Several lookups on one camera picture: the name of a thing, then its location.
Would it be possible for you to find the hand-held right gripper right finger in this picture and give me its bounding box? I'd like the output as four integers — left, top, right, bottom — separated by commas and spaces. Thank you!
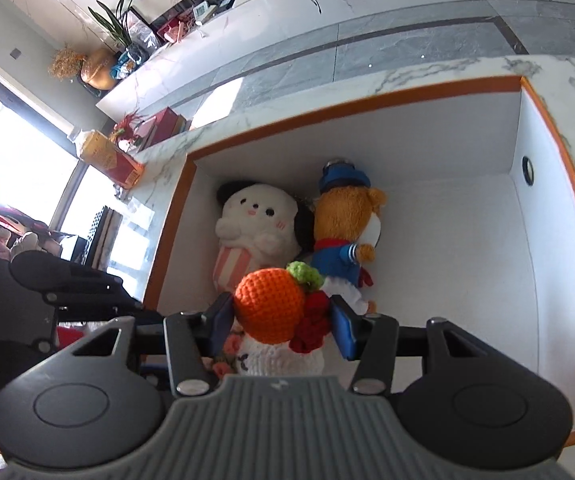
330, 295, 469, 396

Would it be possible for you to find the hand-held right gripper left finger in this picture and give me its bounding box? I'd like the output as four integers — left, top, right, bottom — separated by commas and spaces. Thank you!
74, 292, 235, 397

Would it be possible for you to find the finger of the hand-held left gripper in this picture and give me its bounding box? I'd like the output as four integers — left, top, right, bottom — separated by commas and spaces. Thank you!
9, 250, 128, 292
42, 287, 144, 322

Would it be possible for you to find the crocheted doll orange hat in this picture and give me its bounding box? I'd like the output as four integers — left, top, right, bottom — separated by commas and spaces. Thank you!
212, 260, 334, 379

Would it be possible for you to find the white storage box orange rim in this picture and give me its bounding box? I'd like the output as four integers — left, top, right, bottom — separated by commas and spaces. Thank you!
143, 74, 575, 448

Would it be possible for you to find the black perforated panel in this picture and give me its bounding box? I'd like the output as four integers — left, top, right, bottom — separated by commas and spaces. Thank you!
84, 204, 121, 269

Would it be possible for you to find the light cloth pile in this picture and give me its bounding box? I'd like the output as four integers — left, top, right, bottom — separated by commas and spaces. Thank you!
0, 211, 63, 262

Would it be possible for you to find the brown bear plush blue uniform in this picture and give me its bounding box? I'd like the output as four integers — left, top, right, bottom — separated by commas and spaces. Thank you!
300, 157, 389, 314

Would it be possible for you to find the yellow red carton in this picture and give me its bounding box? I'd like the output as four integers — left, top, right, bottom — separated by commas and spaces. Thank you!
74, 129, 146, 190

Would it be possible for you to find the white panda plush striped body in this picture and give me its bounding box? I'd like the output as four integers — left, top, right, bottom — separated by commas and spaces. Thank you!
212, 180, 318, 294

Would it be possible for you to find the large glass window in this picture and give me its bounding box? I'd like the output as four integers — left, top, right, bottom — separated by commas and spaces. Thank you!
0, 49, 159, 302

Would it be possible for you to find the red flower decoration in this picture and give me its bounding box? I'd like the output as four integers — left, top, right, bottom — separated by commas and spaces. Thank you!
111, 112, 144, 144

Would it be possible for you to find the dark red gift box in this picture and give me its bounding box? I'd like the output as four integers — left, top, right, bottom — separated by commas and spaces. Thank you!
136, 106, 188, 151

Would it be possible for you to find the golden vase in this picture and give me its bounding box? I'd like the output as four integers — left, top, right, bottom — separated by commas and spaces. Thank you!
80, 50, 118, 91

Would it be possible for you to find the dried flower bunch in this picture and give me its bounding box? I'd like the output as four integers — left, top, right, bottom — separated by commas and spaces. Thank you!
48, 47, 88, 81

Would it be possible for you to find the blue ornament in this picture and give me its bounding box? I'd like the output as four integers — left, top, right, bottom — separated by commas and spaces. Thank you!
114, 52, 136, 79

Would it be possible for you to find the long-leaf potted plant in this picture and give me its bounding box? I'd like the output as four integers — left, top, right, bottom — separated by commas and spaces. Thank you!
87, 0, 141, 54

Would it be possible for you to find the small red gift box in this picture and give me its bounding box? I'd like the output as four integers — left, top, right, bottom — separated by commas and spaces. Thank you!
154, 14, 191, 44

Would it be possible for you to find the black picture frame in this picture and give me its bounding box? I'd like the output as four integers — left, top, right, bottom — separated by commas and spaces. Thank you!
128, 6, 163, 49

